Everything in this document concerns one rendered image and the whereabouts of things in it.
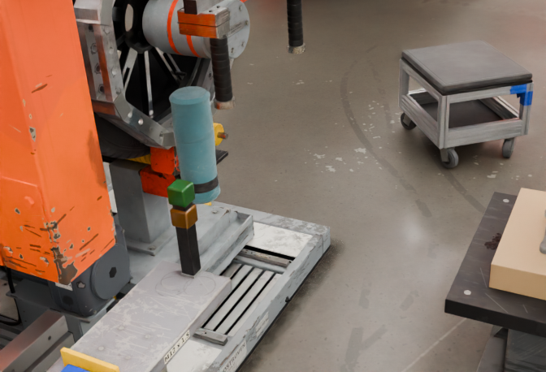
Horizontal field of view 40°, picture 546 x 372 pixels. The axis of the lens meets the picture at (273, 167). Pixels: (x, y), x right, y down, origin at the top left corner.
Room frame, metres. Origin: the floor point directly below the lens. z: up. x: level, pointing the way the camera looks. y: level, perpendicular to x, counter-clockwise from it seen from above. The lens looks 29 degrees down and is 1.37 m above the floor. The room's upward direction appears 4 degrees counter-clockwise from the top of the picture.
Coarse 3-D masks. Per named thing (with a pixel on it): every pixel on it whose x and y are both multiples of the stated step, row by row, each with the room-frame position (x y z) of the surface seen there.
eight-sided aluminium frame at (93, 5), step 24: (96, 0) 1.44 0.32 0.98; (96, 24) 1.43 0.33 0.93; (96, 48) 1.47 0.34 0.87; (96, 72) 1.45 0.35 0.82; (120, 72) 1.46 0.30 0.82; (96, 96) 1.44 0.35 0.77; (120, 96) 1.44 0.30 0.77; (120, 120) 1.44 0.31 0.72; (144, 120) 1.50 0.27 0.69; (168, 120) 1.64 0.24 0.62; (168, 144) 1.56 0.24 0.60
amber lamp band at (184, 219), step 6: (174, 210) 1.24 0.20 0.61; (180, 210) 1.24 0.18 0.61; (186, 210) 1.24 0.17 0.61; (192, 210) 1.24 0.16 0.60; (174, 216) 1.24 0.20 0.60; (180, 216) 1.23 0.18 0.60; (186, 216) 1.23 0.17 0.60; (192, 216) 1.24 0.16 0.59; (174, 222) 1.24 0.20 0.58; (180, 222) 1.23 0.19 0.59; (186, 222) 1.23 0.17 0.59; (192, 222) 1.24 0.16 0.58; (186, 228) 1.23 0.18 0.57
